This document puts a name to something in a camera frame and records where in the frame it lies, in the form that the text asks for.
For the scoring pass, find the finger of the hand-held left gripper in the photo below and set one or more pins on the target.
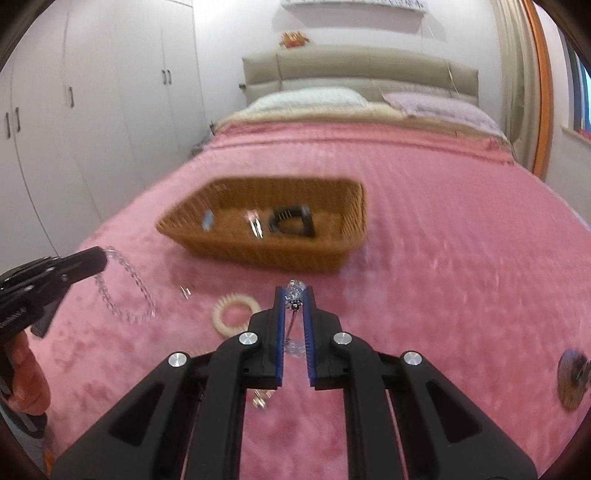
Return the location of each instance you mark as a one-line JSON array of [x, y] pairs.
[[85, 263]]

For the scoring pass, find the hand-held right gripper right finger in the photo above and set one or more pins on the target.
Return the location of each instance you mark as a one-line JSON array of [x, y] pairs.
[[308, 337]]

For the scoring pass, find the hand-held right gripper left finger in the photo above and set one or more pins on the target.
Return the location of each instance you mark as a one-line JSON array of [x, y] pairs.
[[278, 332]]

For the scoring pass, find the clear crystal hair clip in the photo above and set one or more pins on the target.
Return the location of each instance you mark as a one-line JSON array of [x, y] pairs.
[[294, 295]]

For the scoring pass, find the woven wicker basket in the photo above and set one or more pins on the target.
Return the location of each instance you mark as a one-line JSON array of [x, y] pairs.
[[268, 221]]

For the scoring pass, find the person's left hand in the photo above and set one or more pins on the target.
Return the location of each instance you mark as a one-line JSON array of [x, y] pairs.
[[28, 378]]

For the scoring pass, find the small clear earring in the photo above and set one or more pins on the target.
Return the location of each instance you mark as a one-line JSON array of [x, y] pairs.
[[186, 290]]

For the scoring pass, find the silver hair pin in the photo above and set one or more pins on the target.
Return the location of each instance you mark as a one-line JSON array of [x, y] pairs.
[[254, 224]]

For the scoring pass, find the black hair claw clip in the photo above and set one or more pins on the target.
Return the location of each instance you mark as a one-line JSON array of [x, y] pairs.
[[292, 221]]

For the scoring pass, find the blue hair clip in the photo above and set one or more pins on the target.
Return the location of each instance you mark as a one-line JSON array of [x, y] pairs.
[[207, 220]]

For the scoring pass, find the pink bed blanket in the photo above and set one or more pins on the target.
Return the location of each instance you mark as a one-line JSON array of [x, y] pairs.
[[415, 258]]

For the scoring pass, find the white wardrobe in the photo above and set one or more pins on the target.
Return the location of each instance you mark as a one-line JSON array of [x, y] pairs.
[[92, 115]]

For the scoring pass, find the white pillow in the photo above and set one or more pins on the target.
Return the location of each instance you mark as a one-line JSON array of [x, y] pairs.
[[307, 99]]

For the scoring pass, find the lilac pillow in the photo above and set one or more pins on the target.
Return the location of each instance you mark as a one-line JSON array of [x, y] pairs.
[[443, 110]]

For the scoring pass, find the round brown hair clip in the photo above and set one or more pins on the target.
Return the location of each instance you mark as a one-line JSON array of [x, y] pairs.
[[572, 378]]

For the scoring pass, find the beige padded headboard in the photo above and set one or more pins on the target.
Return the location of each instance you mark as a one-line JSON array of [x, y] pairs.
[[360, 71]]

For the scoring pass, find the orange plush toy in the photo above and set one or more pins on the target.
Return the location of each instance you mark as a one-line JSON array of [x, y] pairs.
[[293, 39]]

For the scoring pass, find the beige curtain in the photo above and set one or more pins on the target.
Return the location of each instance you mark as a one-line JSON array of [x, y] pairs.
[[519, 83]]

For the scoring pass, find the window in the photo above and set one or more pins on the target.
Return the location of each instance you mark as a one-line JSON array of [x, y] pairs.
[[579, 92]]

